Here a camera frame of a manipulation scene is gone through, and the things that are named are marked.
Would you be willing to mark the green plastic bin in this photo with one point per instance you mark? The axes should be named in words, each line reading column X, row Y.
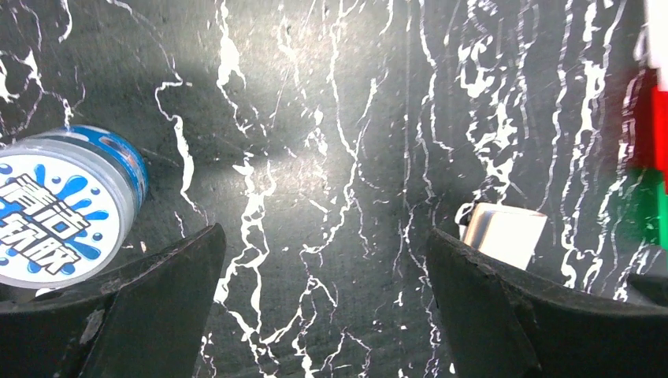
column 651, row 206

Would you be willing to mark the red plastic bin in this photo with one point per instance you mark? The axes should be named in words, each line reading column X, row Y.
column 651, row 124

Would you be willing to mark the white plastic bin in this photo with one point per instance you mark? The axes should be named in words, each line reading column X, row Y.
column 655, row 39

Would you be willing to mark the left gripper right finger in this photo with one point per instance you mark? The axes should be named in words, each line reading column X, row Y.
column 501, row 321

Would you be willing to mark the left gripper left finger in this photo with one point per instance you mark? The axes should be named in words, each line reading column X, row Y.
column 143, row 319

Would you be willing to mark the beige leather card holder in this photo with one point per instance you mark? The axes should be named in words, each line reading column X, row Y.
column 506, row 233

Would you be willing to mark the blue white round tin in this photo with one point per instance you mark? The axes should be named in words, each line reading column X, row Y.
column 68, row 200

